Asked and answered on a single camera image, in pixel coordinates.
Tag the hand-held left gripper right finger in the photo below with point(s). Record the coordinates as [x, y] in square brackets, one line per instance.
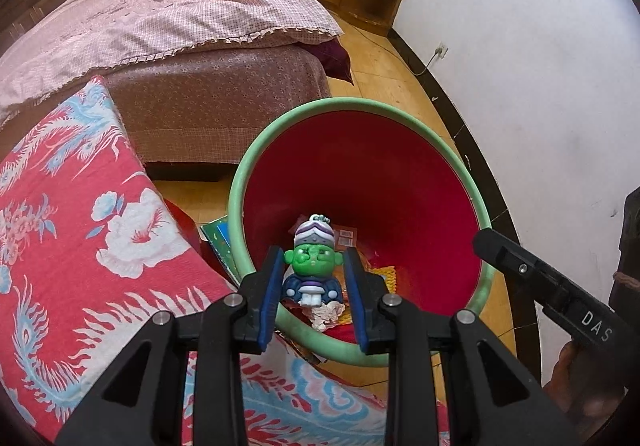
[354, 296]

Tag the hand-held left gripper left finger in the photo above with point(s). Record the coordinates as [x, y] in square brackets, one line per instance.
[272, 298]

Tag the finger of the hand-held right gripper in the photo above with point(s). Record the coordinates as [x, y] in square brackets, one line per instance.
[510, 261]

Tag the yellow foam fruit net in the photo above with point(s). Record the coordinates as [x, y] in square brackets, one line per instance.
[384, 278]

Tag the cream paper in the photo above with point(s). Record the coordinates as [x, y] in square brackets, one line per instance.
[325, 316]

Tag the green toy figure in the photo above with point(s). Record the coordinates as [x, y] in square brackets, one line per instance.
[312, 261]

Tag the small red packet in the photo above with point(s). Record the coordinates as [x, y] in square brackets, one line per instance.
[345, 237]

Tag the red bucket with green rim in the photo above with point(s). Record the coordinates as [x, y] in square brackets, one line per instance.
[375, 175]

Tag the person's right hand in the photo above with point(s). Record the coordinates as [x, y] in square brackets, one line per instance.
[580, 376]

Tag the green picture book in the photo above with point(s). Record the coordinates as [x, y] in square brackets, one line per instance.
[220, 246]

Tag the red floral printed cloth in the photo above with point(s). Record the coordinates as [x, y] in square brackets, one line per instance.
[100, 276]

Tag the bed with brown cover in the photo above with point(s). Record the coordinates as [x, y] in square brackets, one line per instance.
[225, 100]

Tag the maroon cloth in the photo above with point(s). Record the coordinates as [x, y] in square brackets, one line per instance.
[337, 58]

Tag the pink duvet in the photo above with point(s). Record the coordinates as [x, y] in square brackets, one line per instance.
[150, 20]

